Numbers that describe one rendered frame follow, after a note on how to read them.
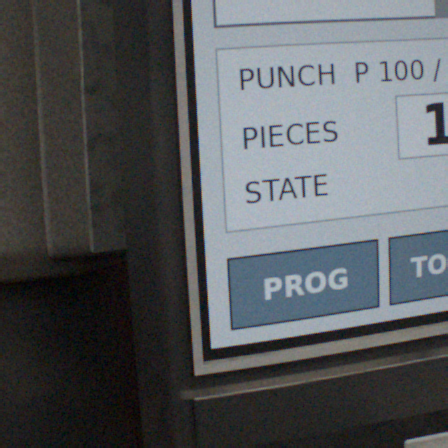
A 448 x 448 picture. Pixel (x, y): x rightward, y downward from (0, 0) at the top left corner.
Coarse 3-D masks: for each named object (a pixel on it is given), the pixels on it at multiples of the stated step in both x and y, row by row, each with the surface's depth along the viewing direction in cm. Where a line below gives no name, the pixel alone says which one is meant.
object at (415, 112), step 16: (400, 96) 39; (416, 96) 40; (432, 96) 40; (400, 112) 40; (416, 112) 40; (432, 112) 40; (400, 128) 40; (416, 128) 40; (432, 128) 40; (400, 144) 40; (416, 144) 40; (432, 144) 40
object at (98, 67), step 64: (128, 0) 38; (128, 64) 39; (192, 64) 37; (128, 128) 40; (192, 128) 37; (128, 192) 41; (192, 192) 38; (128, 256) 42; (192, 256) 38; (192, 320) 38; (192, 384) 39; (256, 384) 39; (320, 384) 40; (384, 384) 41
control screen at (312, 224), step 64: (192, 0) 37; (256, 0) 37; (320, 0) 38; (384, 0) 39; (256, 64) 38; (320, 64) 38; (384, 64) 39; (256, 128) 38; (320, 128) 39; (384, 128) 39; (256, 192) 38; (320, 192) 39; (384, 192) 40; (256, 256) 39; (320, 256) 39; (384, 256) 40; (256, 320) 39; (320, 320) 40; (384, 320) 41
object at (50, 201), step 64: (0, 0) 46; (64, 0) 46; (0, 64) 46; (64, 64) 47; (0, 128) 46; (64, 128) 47; (0, 192) 47; (64, 192) 47; (0, 256) 47; (64, 256) 48; (0, 320) 48; (64, 320) 49; (128, 320) 53; (0, 384) 49; (64, 384) 50; (128, 384) 52
